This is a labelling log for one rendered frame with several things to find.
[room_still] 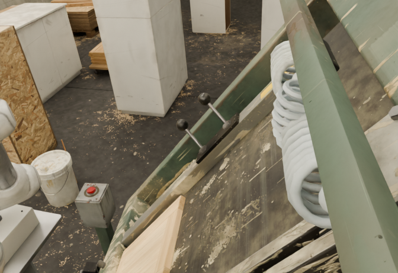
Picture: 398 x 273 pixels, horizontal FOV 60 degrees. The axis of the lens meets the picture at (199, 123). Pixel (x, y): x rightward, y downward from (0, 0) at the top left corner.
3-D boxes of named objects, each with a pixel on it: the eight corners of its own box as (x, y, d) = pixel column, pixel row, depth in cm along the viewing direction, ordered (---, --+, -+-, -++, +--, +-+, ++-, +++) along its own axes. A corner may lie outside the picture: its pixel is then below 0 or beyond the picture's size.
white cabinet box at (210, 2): (199, 23, 631) (196, -18, 591) (230, 24, 616) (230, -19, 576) (192, 32, 595) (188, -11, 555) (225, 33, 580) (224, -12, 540)
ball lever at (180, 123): (205, 154, 108) (178, 122, 111) (212, 147, 106) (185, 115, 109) (199, 158, 105) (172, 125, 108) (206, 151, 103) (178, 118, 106)
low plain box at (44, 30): (47, 68, 508) (24, 2, 455) (85, 71, 491) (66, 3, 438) (-3, 103, 429) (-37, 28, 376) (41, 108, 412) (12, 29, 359)
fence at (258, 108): (132, 237, 139) (124, 233, 138) (305, 66, 89) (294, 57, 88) (129, 248, 135) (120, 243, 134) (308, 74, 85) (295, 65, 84)
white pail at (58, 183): (60, 179, 304) (42, 136, 277) (90, 184, 296) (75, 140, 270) (37, 206, 279) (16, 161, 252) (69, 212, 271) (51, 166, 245)
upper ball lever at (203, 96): (229, 130, 102) (199, 98, 105) (237, 122, 100) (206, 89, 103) (223, 134, 99) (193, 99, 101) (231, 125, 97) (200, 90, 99)
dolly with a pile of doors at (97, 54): (110, 57, 528) (105, 38, 511) (141, 58, 515) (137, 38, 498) (89, 75, 480) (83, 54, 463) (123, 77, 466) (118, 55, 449)
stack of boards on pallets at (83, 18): (106, -1, 828) (102, -20, 802) (147, 0, 801) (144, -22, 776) (43, 36, 634) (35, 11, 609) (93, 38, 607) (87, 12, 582)
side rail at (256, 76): (159, 198, 161) (139, 186, 158) (346, 5, 103) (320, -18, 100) (156, 208, 156) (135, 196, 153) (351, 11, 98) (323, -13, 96)
